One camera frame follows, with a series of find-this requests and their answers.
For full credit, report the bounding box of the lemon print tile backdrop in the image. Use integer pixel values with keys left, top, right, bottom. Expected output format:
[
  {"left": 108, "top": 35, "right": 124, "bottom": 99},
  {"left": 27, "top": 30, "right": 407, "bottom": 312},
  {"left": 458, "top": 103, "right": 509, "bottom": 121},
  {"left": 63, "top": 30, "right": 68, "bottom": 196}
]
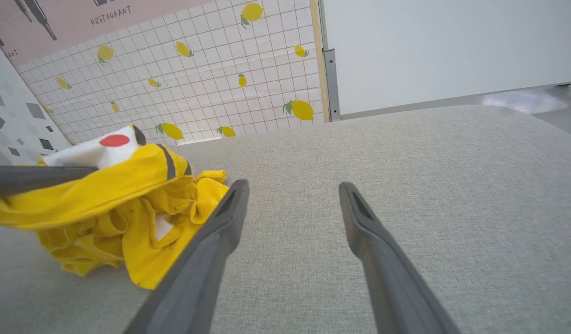
[{"left": 15, "top": 0, "right": 330, "bottom": 145}]

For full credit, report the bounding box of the grey metal frame post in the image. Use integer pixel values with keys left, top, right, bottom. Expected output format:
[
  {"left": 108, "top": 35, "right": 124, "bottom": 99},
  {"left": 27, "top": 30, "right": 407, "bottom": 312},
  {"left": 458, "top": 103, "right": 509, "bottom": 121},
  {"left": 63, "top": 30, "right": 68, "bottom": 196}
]
[{"left": 319, "top": 0, "right": 341, "bottom": 122}]

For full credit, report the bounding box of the yellow cat face shirt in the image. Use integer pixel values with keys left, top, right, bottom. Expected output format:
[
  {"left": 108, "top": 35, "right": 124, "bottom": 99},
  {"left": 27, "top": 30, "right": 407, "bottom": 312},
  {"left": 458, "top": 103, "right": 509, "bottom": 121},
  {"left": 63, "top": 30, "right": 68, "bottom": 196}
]
[{"left": 0, "top": 124, "right": 230, "bottom": 290}]

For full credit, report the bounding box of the grey terrazzo print panel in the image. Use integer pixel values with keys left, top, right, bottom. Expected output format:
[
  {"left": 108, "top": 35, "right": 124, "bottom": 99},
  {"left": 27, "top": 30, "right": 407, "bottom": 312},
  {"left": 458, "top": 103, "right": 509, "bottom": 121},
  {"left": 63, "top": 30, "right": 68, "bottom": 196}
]
[{"left": 0, "top": 35, "right": 72, "bottom": 166}]

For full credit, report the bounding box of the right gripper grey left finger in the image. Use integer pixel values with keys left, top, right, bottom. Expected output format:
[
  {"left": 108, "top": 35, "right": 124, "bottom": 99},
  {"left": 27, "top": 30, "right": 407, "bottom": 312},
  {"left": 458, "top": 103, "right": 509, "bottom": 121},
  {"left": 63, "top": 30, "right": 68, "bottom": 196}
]
[{"left": 124, "top": 180, "right": 250, "bottom": 334}]

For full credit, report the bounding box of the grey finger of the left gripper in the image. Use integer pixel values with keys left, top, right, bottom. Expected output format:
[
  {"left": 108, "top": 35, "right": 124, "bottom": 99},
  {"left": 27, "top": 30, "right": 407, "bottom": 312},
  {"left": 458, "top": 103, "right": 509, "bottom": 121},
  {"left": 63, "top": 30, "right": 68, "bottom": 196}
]
[{"left": 0, "top": 166, "right": 99, "bottom": 200}]

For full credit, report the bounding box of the white partition panel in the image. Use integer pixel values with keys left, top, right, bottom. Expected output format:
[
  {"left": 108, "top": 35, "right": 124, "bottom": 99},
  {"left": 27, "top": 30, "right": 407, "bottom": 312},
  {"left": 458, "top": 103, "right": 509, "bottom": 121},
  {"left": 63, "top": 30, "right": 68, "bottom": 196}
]
[{"left": 321, "top": 0, "right": 571, "bottom": 116}]

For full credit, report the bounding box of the pink restaurant poster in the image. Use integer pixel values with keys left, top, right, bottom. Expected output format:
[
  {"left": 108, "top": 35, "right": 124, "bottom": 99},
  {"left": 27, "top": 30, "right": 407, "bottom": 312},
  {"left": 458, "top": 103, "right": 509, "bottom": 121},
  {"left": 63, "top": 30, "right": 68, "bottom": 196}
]
[{"left": 0, "top": 0, "right": 212, "bottom": 68}]

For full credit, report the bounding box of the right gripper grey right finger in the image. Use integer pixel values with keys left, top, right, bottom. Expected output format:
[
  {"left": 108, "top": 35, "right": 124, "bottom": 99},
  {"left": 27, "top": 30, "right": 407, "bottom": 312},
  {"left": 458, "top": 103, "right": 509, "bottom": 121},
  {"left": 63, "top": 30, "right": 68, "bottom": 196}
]
[{"left": 339, "top": 182, "right": 461, "bottom": 334}]

